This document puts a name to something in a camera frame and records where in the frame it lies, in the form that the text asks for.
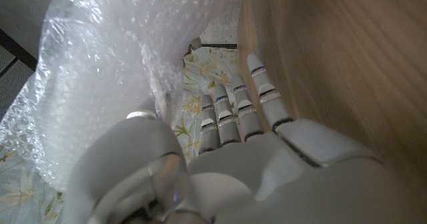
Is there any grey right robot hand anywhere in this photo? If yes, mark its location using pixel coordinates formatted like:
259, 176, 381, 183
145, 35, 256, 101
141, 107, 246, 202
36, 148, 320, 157
189, 36, 203, 55

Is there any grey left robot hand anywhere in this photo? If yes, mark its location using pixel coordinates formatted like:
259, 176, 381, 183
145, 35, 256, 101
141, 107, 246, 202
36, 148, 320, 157
61, 53, 427, 224

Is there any bubble wrap roll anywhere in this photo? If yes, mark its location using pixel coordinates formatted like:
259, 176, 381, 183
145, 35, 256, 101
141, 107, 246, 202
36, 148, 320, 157
0, 0, 250, 191

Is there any floral printed backdrop cloth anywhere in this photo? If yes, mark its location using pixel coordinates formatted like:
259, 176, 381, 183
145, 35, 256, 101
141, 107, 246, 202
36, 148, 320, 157
0, 46, 240, 224

